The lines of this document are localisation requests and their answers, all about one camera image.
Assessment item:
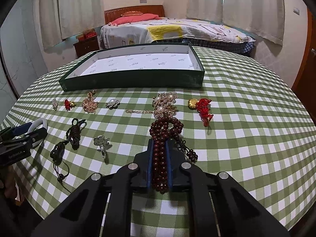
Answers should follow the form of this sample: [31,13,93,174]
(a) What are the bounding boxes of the white jade bangle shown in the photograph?
[27,118,48,149]

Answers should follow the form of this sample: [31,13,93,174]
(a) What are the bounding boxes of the black cord pendant necklace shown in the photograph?
[49,118,87,194]

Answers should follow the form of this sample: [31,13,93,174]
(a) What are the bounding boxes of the dark red bead bracelet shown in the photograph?
[149,117,199,195]

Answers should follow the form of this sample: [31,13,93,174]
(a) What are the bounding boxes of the green white jewelry tray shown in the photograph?
[59,43,205,91]

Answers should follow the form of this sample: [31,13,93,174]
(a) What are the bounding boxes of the small silver crystal brooch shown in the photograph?
[52,99,58,111]

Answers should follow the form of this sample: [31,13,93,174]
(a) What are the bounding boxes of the red and gold charm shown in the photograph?
[64,100,76,111]

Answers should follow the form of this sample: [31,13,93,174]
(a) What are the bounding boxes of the silver flower brooch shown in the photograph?
[93,135,112,159]

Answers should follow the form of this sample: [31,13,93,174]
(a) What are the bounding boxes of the gold swan brooch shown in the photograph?
[82,90,99,113]

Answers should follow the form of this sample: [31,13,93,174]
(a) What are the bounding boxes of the gold rhinestone bar clip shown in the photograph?
[125,109,154,114]

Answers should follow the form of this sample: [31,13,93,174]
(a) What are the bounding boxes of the pearl flower brooch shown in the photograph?
[106,99,120,109]

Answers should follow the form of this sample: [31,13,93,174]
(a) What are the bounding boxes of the gold pendant red knot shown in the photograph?
[187,98,214,127]

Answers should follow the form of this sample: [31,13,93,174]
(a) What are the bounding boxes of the dark wooden nightstand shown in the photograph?
[73,36,100,58]

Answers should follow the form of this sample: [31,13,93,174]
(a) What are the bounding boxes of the green checkered tablecloth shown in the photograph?
[1,47,315,229]

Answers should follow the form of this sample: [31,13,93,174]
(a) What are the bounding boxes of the red boxes on nightstand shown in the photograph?
[76,28,97,41]

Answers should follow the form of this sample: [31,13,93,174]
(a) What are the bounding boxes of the left white curtain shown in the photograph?
[39,0,104,50]

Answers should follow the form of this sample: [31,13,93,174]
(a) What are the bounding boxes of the white curtain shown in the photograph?
[39,0,104,50]
[186,0,285,45]

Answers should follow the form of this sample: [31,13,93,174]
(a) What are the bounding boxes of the wooden headboard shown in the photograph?
[104,5,165,24]

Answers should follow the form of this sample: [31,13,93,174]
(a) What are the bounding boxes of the pink pillow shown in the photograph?
[108,13,161,26]

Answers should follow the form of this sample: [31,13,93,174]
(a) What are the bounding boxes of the bed with patterned quilt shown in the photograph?
[100,18,256,55]

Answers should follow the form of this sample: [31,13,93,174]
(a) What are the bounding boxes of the orange patterned pillow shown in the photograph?
[121,11,144,17]

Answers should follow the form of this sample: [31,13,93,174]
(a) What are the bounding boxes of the brown wooden door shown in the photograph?
[292,9,316,114]

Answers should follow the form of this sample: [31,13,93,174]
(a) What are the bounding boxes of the right white curtain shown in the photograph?
[186,0,285,45]

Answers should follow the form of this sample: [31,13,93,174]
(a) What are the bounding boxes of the wall light switch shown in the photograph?
[293,8,300,15]

